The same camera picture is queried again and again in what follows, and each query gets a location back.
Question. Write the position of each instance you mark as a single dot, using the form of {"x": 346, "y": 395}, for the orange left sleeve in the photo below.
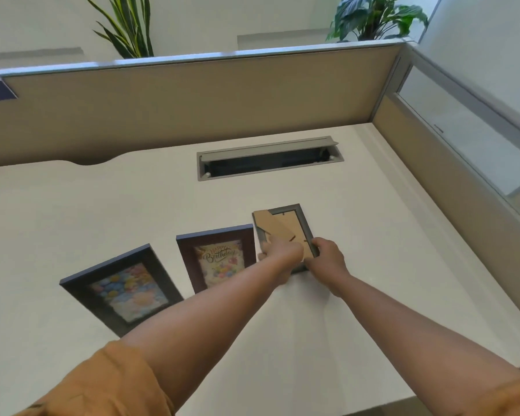
{"x": 99, "y": 385}

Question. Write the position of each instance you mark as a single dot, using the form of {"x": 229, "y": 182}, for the brown picture frame cream card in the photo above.
{"x": 221, "y": 259}

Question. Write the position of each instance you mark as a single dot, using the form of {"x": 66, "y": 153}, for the beige glass side partition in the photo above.
{"x": 450, "y": 181}

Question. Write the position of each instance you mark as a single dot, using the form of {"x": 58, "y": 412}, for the person's right hand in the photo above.
{"x": 329, "y": 266}

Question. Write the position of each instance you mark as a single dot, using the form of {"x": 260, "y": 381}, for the person's right forearm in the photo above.
{"x": 416, "y": 346}

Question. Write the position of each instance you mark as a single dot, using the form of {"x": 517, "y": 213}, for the broad leaf plant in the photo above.
{"x": 368, "y": 17}

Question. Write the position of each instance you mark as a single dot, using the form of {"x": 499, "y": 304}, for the white table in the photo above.
{"x": 69, "y": 203}

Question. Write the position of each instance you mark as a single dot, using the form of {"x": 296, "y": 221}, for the person's left forearm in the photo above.
{"x": 199, "y": 333}

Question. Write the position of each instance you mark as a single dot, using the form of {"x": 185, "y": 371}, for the black picture frame colourful balloons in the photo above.
{"x": 130, "y": 294}

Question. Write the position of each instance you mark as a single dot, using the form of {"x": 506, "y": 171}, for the orange right sleeve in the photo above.
{"x": 515, "y": 394}

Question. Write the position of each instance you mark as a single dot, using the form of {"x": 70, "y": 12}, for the orange sleeve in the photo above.
{"x": 515, "y": 394}
{"x": 99, "y": 385}

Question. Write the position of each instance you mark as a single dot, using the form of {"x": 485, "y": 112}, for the beige desk partition panel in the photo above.
{"x": 199, "y": 108}

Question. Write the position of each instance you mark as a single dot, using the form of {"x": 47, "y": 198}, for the snake plant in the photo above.
{"x": 130, "y": 34}

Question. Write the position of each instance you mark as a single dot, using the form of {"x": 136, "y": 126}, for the dark picture frame donut print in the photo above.
{"x": 290, "y": 223}

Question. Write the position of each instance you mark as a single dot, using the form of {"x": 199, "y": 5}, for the person's left hand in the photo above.
{"x": 288, "y": 257}

